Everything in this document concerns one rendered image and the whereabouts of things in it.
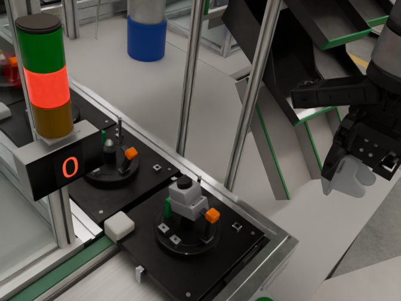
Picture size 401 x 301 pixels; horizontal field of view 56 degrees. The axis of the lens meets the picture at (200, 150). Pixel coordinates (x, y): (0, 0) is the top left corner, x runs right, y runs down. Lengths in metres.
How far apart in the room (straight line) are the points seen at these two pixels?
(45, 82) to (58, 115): 0.05
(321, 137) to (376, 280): 0.37
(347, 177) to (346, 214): 0.58
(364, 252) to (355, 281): 1.28
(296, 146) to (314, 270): 0.29
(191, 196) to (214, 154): 0.46
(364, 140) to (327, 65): 0.47
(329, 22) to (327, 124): 0.38
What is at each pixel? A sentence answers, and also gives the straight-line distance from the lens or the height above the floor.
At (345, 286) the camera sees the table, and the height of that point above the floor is 0.86.
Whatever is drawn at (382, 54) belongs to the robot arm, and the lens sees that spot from 0.45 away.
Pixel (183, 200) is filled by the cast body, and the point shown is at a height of 1.08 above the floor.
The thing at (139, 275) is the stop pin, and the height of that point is 0.95.
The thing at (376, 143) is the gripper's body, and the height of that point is 1.36.
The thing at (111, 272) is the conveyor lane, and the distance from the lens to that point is 0.81.
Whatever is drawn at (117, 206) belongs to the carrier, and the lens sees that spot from 0.84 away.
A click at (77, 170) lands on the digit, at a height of 1.19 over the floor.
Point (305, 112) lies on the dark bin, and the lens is 0.80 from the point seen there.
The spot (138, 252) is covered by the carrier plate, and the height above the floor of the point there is 0.97.
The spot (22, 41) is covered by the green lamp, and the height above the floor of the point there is 1.40.
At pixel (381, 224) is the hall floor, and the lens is 2.46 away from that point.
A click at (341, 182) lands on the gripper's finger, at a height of 1.27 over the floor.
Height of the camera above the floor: 1.61
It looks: 40 degrees down
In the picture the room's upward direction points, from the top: 9 degrees clockwise
